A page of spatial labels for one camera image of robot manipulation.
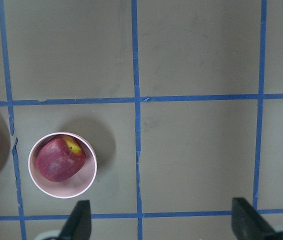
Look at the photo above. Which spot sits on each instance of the pink bowl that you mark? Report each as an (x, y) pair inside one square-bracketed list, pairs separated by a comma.
[(73, 186)]

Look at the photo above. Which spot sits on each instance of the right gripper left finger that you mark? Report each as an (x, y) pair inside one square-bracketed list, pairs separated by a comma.
[(79, 223)]

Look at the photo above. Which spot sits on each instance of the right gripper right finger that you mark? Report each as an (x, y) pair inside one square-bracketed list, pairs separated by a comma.
[(248, 224)]

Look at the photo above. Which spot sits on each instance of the red apple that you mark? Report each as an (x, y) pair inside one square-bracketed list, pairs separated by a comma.
[(60, 158)]

